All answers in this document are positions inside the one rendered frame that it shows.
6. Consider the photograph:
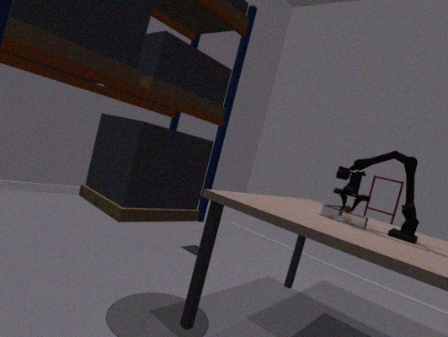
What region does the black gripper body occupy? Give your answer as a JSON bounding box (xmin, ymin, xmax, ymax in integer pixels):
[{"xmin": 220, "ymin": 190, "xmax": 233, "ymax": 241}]
[{"xmin": 334, "ymin": 181, "xmax": 371, "ymax": 202}]

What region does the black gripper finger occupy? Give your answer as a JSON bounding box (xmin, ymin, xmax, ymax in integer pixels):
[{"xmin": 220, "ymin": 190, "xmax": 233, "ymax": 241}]
[
  {"xmin": 351, "ymin": 199, "xmax": 361, "ymax": 211},
  {"xmin": 340, "ymin": 195, "xmax": 348, "ymax": 209}
]

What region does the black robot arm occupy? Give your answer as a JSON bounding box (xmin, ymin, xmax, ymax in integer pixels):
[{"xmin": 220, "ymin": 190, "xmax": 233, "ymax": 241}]
[{"xmin": 337, "ymin": 151, "xmax": 419, "ymax": 237}]

